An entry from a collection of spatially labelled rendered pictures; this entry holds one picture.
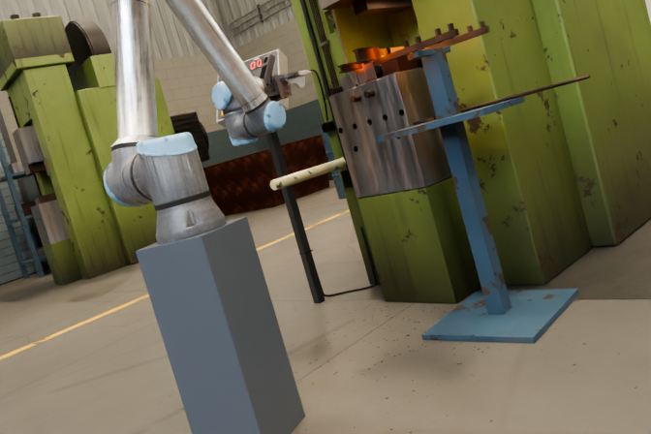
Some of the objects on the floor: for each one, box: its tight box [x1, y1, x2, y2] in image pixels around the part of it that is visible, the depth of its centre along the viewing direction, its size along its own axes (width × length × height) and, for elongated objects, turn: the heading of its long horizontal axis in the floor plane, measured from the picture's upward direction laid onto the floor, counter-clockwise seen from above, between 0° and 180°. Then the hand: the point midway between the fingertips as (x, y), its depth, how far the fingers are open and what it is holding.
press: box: [0, 13, 210, 285], centre depth 713 cm, size 220×123×290 cm, turn 29°
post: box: [265, 131, 325, 303], centre depth 283 cm, size 4×4×108 cm
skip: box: [202, 135, 329, 216], centre depth 963 cm, size 120×189×85 cm, turn 119°
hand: (298, 75), depth 220 cm, fingers open, 14 cm apart
